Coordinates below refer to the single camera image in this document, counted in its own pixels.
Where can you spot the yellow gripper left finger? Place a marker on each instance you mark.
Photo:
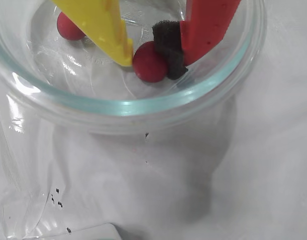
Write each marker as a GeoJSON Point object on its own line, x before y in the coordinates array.
{"type": "Point", "coordinates": [98, 22]}

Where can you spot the red ball pill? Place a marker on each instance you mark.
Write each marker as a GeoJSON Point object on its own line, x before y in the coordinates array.
{"type": "Point", "coordinates": [67, 28]}
{"type": "Point", "coordinates": [147, 65]}

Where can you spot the clear glass bowl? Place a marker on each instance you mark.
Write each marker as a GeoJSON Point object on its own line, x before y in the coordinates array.
{"type": "Point", "coordinates": [123, 107]}

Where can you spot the white tablecloth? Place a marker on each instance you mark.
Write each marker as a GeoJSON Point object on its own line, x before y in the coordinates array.
{"type": "Point", "coordinates": [168, 187]}

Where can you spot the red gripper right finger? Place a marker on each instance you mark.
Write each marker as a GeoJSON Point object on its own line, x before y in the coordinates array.
{"type": "Point", "coordinates": [206, 30]}

